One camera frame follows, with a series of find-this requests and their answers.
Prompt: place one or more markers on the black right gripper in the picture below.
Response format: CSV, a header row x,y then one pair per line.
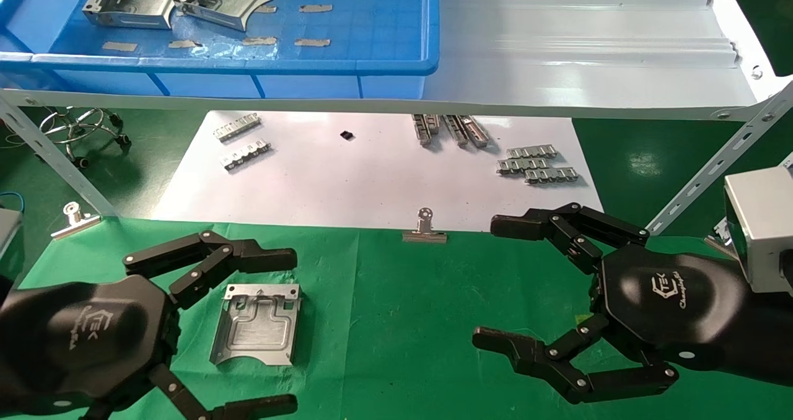
x,y
669,302

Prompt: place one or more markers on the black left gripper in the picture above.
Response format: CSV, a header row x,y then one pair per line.
x,y
87,339

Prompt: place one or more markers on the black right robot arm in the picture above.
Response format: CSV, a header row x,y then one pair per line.
x,y
771,339

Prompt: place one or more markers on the green table cloth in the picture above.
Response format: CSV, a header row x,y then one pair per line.
x,y
396,321

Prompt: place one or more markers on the perforated metal rack leg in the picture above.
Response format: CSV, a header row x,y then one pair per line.
x,y
712,166
62,160

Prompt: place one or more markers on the white metal rack shelf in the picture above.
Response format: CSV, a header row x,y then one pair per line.
x,y
588,67

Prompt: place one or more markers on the stool wheel base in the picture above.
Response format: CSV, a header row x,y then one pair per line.
x,y
93,118

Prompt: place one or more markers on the beige tape strip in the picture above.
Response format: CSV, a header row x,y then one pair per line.
x,y
266,9
260,40
119,46
184,43
316,8
312,42

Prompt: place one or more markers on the blue plastic bin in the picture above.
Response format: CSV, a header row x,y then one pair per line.
x,y
384,23

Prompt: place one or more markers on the slotted metal rail strip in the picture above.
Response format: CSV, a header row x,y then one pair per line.
x,y
522,165
551,174
236,126
476,132
246,154
433,122
457,132
531,152
422,130

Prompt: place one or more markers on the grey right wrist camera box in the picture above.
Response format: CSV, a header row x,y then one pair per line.
x,y
762,222

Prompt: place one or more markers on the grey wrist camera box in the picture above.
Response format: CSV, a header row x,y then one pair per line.
x,y
8,234
762,222

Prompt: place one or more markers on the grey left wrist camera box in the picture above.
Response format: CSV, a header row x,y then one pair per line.
x,y
8,234

